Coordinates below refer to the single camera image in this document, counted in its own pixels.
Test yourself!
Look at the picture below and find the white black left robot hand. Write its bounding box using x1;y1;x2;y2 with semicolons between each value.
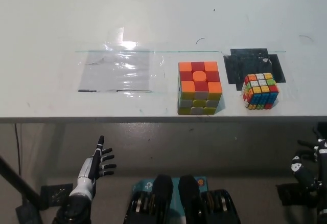
68;135;118;201

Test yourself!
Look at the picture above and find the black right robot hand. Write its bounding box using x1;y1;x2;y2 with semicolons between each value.
290;127;327;193

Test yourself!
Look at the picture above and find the small studded multicolour puzzle cube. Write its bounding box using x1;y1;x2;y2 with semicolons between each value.
241;72;279;111

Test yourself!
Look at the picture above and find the teal robot body panel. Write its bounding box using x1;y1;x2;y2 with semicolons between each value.
131;175;211;211

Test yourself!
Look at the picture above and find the black tape patch on desk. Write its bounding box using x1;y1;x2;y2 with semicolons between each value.
223;48;286;84

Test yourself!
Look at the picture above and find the big orange red puzzle cube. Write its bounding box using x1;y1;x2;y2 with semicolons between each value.
177;60;224;116

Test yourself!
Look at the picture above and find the black slanted pole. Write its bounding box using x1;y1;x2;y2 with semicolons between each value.
0;154;44;211

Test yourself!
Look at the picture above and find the dark box on floor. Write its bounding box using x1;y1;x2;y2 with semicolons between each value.
15;199;43;224

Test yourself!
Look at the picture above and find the clear plastic sheet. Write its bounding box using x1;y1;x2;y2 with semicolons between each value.
77;50;151;93

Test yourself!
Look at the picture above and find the clear plastic film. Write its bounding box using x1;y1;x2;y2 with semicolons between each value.
74;26;171;96

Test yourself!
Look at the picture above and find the thin black cable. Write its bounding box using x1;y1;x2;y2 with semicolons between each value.
14;123;21;176

